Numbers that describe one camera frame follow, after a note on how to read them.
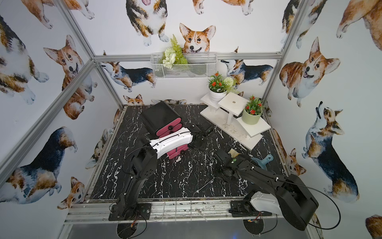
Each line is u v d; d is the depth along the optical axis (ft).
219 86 3.02
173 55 2.56
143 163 1.74
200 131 2.17
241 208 2.42
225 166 2.10
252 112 2.68
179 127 3.18
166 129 2.91
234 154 3.07
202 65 3.03
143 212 2.41
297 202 1.35
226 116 3.75
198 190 2.64
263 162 2.94
